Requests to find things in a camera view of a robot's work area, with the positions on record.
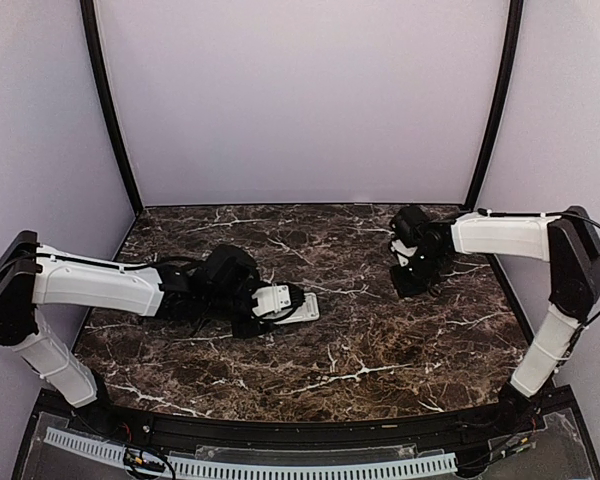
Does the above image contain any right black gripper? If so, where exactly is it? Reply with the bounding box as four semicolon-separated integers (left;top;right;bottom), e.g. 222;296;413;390
389;247;447;297

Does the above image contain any white remote control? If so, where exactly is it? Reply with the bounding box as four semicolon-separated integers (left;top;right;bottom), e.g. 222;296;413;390
274;293;320;325

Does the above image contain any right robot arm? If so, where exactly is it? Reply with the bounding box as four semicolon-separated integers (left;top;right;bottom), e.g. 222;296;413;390
389;205;600;434

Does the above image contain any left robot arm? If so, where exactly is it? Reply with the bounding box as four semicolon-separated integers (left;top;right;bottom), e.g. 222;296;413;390
0;230;304;436

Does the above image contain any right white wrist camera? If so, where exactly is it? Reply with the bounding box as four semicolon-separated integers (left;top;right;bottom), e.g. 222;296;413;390
389;238;417;267

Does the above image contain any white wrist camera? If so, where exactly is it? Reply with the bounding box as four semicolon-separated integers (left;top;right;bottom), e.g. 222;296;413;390
251;284;292;317
389;238;417;267

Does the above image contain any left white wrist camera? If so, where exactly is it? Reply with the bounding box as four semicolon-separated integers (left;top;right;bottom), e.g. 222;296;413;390
251;284;292;317

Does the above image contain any black front rail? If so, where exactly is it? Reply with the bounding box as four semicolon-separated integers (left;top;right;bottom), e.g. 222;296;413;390
29;384;581;454

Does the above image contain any white slotted cable duct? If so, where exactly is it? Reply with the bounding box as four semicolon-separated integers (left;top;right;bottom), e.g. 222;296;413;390
44;427;457;479

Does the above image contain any right black frame post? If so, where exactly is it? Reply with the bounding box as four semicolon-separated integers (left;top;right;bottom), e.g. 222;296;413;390
463;0;524;210

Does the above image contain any black frame post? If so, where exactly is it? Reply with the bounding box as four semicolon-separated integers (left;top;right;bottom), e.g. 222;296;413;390
463;0;524;210
79;0;144;217

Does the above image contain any left black frame post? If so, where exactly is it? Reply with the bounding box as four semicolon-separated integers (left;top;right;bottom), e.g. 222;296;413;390
79;0;144;217

